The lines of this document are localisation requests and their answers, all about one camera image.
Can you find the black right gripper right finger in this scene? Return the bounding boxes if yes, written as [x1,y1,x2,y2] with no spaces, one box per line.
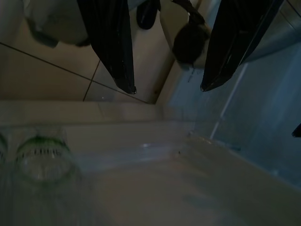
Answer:
[200,0,285,92]

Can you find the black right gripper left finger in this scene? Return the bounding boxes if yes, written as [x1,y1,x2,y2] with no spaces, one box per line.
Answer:
[77,0,137,95]

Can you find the silver fridge main door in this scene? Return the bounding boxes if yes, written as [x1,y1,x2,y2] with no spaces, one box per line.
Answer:
[0,101,301,226]

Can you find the robot left leg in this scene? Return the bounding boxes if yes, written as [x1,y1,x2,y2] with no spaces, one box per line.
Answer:
[161,0,212,69]

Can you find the clear bottle green label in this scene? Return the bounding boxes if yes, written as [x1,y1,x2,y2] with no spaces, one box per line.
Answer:
[14,131,77,189]

